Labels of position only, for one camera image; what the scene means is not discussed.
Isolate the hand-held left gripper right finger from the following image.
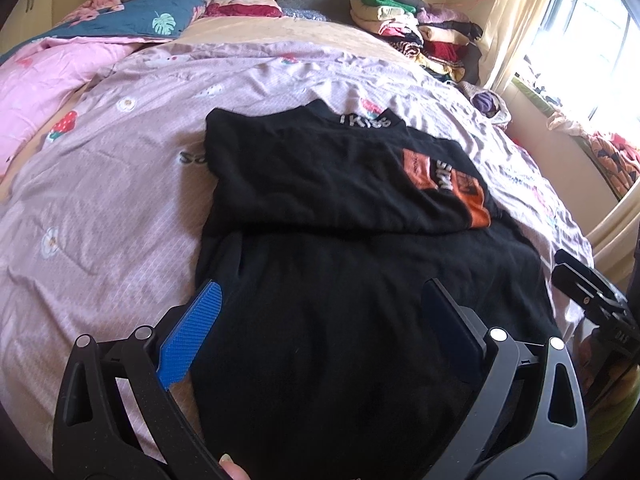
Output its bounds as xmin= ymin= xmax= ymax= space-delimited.
xmin=421 ymin=278 xmax=590 ymax=480

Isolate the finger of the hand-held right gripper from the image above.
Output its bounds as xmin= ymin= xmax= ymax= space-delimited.
xmin=553 ymin=248 xmax=628 ymax=323

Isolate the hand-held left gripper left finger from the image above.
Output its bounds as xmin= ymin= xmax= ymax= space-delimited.
xmin=51 ymin=279 xmax=223 ymax=480

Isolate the black sweater with orange patches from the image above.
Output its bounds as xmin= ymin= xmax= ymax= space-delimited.
xmin=189 ymin=99 xmax=562 ymax=480

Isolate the pile of folded clothes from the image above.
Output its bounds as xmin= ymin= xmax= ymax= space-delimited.
xmin=349 ymin=0 xmax=483 ymax=86

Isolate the person's left hand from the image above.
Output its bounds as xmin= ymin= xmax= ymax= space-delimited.
xmin=219 ymin=453 xmax=252 ymax=480

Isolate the yellow-green cloth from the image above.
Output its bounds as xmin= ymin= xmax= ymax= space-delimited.
xmin=575 ymin=360 xmax=637 ymax=480

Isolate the floral cloth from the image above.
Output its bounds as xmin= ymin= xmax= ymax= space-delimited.
xmin=585 ymin=130 xmax=640 ymax=202

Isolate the lilac printed bedsheet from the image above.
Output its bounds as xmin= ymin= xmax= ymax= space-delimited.
xmin=0 ymin=40 xmax=596 ymax=461

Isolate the purple and white cloth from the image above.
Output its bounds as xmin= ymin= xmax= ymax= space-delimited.
xmin=457 ymin=80 xmax=513 ymax=126

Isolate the window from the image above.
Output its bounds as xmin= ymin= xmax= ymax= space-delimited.
xmin=520 ymin=0 xmax=640 ymax=133

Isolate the cream curtain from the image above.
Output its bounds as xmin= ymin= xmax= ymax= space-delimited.
xmin=477 ymin=0 xmax=567 ymax=92

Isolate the pink quilt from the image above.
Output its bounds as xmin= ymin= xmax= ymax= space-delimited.
xmin=0 ymin=37 xmax=146 ymax=176

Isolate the beige blanket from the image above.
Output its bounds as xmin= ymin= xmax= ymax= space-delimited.
xmin=177 ymin=15 xmax=406 ymax=63

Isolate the blue floral quilt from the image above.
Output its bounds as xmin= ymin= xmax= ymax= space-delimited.
xmin=0 ymin=0 xmax=207 ymax=67

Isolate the red pillow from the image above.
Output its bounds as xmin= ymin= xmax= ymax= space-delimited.
xmin=204 ymin=0 xmax=283 ymax=20

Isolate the blue dotted pillow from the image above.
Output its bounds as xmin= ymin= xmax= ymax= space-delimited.
xmin=281 ymin=6 xmax=331 ymax=22

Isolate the cream wardrobe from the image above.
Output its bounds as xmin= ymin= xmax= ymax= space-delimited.
xmin=0 ymin=0 xmax=57 ymax=56

